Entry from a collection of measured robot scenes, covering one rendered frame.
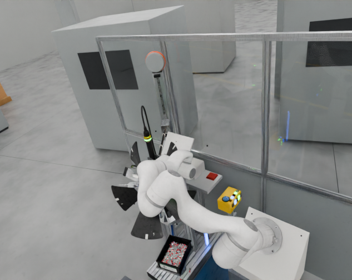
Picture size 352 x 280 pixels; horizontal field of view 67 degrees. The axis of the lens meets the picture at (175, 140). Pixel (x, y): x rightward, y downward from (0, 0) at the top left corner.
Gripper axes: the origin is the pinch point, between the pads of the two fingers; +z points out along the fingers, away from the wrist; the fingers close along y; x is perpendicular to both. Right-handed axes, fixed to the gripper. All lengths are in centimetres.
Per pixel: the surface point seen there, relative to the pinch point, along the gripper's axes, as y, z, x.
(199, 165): 59, 10, -50
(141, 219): -17.8, 5.4, -42.6
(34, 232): -51, 198, -149
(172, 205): -6.2, -15.7, -28.3
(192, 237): 31, 8, -117
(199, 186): 45, 2, -60
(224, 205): 21, -37, -42
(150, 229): -18, -2, -49
